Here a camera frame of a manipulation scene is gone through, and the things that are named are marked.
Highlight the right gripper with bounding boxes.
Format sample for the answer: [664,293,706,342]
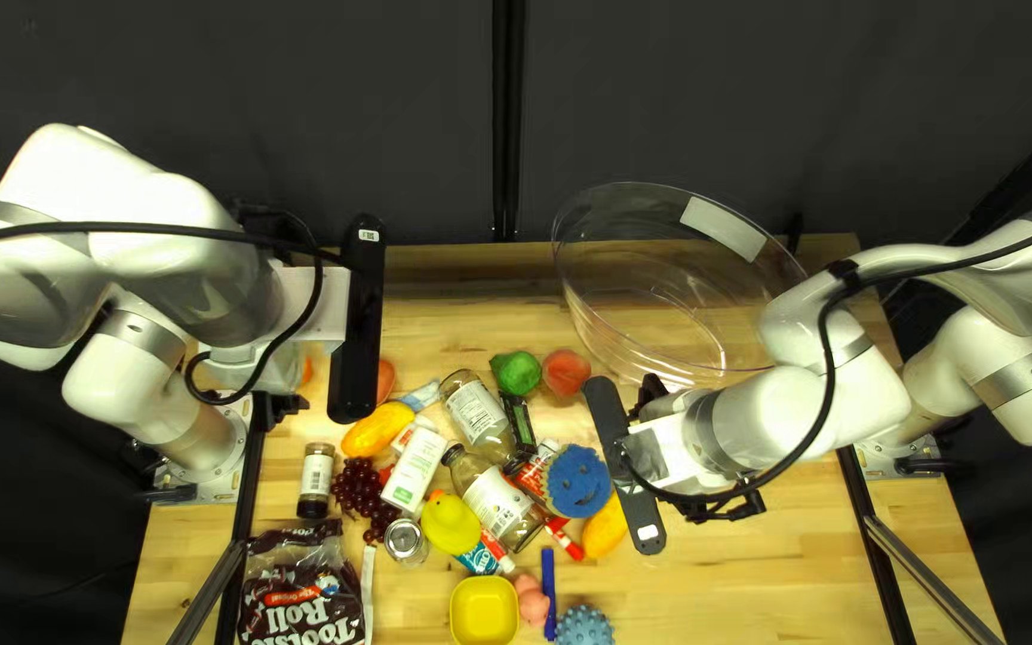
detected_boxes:
[628,373,768,524]

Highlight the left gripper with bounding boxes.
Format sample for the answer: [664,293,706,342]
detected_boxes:
[201,204,352,426]

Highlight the yellow orange toy mango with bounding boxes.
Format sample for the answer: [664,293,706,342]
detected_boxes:
[582,491,632,561]

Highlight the round scalloped sponge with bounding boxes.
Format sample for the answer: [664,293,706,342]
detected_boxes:
[545,443,614,521]

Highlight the peach toy fruit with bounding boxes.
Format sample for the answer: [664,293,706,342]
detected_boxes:
[541,349,592,398]

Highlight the red and white spice jar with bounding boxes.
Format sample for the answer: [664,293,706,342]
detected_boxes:
[502,439,564,516]

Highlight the blue spiky ball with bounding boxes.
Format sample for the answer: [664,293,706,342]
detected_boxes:
[554,604,618,645]

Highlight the yellow bowl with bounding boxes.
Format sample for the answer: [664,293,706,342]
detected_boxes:
[449,575,521,645]

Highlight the clear plastic bin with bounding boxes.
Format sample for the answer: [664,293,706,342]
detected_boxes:
[550,182,811,391]

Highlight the red and white marker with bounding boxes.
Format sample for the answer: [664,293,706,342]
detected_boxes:
[541,513,587,564]

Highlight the yellow bumpy toy fruit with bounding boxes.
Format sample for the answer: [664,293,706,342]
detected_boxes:
[340,400,416,460]

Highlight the dark green rectangular device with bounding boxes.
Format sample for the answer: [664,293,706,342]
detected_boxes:
[500,391,539,452]

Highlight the spice jar black cap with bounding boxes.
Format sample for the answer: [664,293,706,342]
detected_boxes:
[296,441,338,521]

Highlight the blue and white packet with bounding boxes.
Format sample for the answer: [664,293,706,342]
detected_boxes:
[395,379,442,413]

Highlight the white pill bottle red label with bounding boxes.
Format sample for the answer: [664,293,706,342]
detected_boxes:
[388,414,438,455]

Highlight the blue marker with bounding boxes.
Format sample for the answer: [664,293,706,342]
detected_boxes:
[541,548,558,641]

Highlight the green toy fruit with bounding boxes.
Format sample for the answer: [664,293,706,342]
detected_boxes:
[489,350,542,398]

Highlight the dark red toy grapes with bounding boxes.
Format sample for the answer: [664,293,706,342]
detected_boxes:
[330,457,405,546]

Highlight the clear bottle white label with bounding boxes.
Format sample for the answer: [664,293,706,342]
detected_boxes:
[441,441,548,554]
[438,368,517,462]

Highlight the white tube green print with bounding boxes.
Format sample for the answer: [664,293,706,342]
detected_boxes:
[379,426,450,514]

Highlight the pink toy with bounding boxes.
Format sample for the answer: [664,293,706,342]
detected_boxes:
[513,573,553,628]

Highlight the blue toothpaste tube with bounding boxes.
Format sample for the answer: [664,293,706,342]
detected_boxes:
[453,529,517,577]

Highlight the yellow rubber duck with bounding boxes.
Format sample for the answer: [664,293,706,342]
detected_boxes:
[419,493,484,557]

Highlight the silver tin can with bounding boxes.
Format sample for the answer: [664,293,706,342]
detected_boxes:
[383,517,430,567]

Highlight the brown candy bag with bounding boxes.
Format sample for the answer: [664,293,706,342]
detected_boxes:
[236,520,368,645]

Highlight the white paper strip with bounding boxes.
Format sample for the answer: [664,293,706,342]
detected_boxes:
[360,545,379,645]

